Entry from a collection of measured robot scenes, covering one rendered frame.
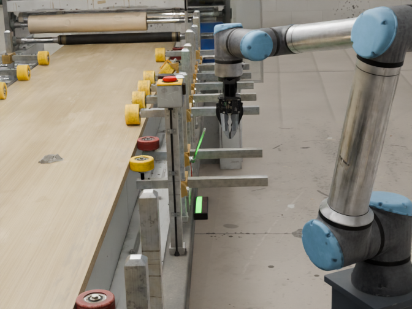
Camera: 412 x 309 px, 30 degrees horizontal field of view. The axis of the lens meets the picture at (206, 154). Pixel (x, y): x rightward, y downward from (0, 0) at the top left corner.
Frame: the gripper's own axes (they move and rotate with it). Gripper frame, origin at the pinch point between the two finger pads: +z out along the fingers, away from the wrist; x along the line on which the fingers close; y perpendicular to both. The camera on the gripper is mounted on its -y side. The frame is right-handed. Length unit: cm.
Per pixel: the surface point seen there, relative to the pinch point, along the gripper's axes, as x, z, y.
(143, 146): -30.6, 8.0, -17.6
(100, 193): -39, 7, 36
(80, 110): -61, 7, -75
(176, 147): -16.6, -6.1, 35.8
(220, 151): -3.0, 11.2, -19.2
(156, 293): -19, 3, 110
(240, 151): 4.3, 11.4, -19.0
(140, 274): -19, -13, 135
